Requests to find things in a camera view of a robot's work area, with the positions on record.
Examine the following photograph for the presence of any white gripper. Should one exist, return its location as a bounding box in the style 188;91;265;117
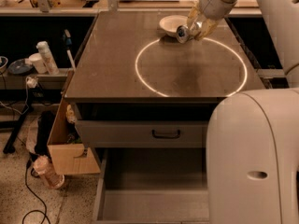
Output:
187;0;237;40

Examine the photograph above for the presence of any silver redbull can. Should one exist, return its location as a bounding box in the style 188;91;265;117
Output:
176;22;202;44

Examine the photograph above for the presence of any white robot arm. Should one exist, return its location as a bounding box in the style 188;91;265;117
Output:
191;0;299;224

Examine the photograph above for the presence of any grey drawer cabinet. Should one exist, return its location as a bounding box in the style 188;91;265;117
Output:
64;10;265;224

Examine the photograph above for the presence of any grey upper drawer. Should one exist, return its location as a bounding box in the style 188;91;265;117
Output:
76;103;214;148

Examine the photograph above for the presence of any grey open middle drawer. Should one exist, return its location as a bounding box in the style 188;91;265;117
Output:
92;148;209;224

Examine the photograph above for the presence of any white paper bowl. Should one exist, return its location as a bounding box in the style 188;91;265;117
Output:
159;15;187;37

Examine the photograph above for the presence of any white spray bottle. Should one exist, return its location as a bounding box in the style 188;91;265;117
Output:
36;41;59;76

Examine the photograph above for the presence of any white paper cup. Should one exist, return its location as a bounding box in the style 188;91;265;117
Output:
29;53;47;74

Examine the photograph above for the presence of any white power adapter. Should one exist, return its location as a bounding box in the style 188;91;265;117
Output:
26;77;38;89

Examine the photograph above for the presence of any dark blue plate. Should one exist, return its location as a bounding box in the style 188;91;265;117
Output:
7;59;34;76

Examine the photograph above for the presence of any cardboard box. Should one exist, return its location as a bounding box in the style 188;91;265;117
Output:
46;69;101;175

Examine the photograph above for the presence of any small bowl at edge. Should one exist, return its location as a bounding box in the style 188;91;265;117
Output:
0;56;8;73

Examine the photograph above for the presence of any clear plastic bottle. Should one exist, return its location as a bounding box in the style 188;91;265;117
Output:
33;156;64;189

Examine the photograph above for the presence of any black table leg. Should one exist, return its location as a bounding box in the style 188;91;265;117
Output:
0;97;33;154

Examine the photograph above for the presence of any black drawer handle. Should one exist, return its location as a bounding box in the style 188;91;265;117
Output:
151;130;181;139

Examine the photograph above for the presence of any blue handled brush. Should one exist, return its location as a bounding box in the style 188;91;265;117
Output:
64;29;76;71

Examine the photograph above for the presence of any black floor cable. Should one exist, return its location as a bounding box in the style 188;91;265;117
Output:
21;159;51;224

